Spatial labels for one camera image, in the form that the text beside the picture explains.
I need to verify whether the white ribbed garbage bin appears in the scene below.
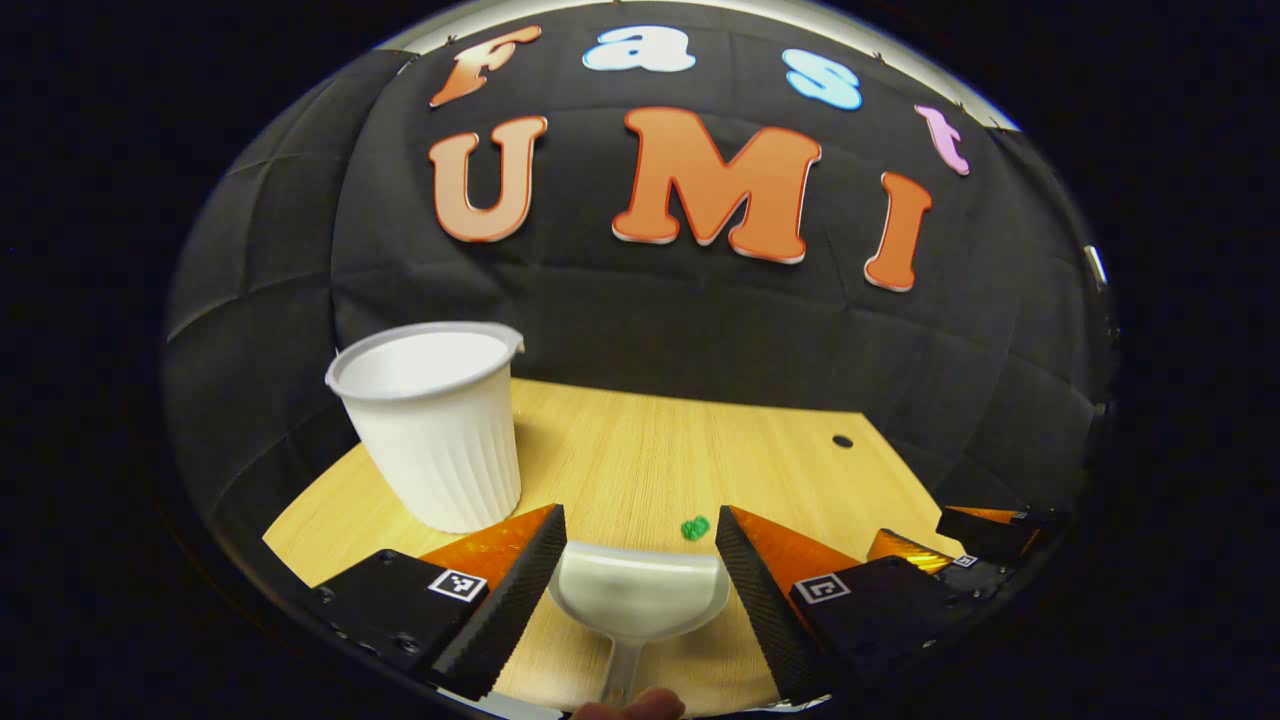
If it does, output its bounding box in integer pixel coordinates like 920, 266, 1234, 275
325, 321, 525, 534

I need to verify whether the wooden desktop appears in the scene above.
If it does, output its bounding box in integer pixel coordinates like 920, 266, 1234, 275
262, 378, 966, 717

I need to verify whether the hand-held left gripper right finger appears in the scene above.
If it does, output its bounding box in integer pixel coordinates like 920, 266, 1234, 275
714, 505, 961, 701

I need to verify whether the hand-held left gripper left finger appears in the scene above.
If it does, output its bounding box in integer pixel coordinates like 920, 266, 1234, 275
300, 503, 568, 701

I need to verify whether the small white dustpan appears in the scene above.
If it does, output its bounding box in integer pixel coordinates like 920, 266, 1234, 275
548, 540, 732, 706

